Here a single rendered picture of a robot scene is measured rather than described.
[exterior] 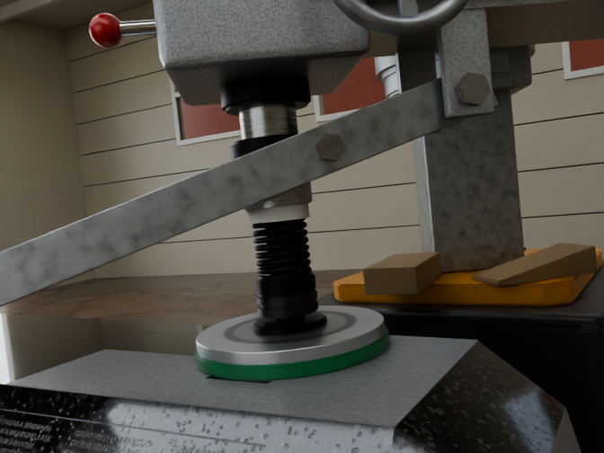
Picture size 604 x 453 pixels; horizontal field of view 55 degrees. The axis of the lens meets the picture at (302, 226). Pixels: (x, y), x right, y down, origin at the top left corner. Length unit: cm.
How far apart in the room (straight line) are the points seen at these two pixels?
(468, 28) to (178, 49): 29
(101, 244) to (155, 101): 832
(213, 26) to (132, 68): 869
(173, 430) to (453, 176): 88
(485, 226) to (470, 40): 70
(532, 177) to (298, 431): 624
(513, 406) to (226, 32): 43
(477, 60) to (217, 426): 43
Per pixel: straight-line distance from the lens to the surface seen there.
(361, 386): 53
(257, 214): 62
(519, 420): 55
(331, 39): 57
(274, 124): 62
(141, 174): 906
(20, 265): 63
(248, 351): 57
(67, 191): 976
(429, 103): 63
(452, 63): 62
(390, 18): 52
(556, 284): 111
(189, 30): 56
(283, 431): 48
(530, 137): 664
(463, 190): 127
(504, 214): 129
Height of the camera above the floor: 98
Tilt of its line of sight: 3 degrees down
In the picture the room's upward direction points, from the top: 6 degrees counter-clockwise
